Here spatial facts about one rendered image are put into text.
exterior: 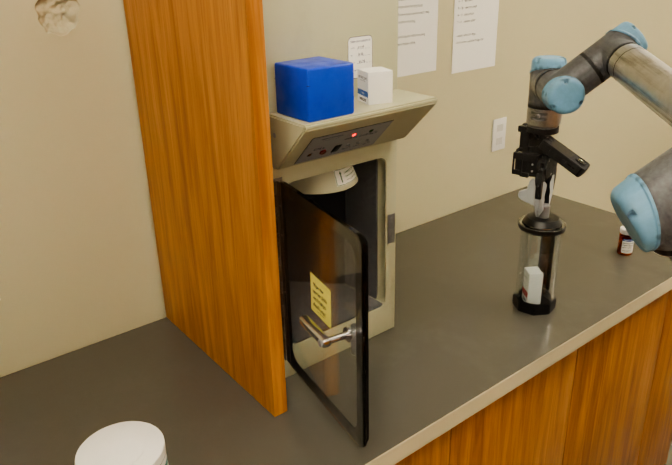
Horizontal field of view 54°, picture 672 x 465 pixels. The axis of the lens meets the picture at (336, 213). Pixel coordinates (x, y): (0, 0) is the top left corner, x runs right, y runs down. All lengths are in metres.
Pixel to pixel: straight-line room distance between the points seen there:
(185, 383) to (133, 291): 0.32
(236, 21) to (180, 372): 0.78
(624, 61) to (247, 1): 0.72
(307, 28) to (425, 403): 0.76
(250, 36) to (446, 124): 1.22
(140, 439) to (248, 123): 0.52
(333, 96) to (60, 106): 0.62
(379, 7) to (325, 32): 0.14
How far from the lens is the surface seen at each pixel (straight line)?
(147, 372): 1.53
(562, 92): 1.41
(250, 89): 1.07
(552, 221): 1.62
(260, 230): 1.15
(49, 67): 1.49
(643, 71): 1.34
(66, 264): 1.60
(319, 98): 1.13
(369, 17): 1.32
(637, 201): 1.12
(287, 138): 1.16
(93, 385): 1.52
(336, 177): 1.36
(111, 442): 1.13
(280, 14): 1.19
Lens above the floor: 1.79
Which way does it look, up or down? 22 degrees down
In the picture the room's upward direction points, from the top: 1 degrees counter-clockwise
